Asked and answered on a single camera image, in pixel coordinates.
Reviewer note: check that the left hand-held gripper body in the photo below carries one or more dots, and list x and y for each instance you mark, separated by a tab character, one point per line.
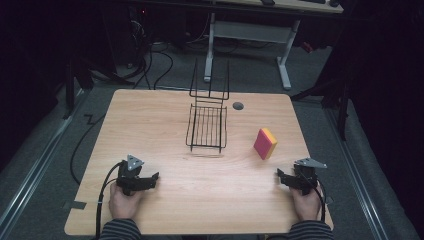
130	173

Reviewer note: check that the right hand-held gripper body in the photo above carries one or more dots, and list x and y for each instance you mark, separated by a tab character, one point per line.
306	175

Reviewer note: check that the person's right hand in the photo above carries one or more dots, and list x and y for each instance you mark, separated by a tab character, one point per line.
306	206

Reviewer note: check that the person's left hand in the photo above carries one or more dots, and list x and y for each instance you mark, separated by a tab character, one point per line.
122	205

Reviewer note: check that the pink and yellow sponge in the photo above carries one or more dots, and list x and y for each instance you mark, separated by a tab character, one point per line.
264	144

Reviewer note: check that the grey tape strip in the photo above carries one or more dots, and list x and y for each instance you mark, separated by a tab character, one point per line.
76	204

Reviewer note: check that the dark metal stand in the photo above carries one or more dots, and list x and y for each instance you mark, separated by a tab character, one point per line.
70	90
342	110

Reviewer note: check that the grey round table grommet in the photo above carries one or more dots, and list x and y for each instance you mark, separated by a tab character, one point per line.
238	106

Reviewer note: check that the white-legged background desk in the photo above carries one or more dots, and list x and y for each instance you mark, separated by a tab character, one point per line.
250	32

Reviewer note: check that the metal floor rail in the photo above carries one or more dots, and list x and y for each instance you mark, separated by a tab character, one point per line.
358	173
31	173

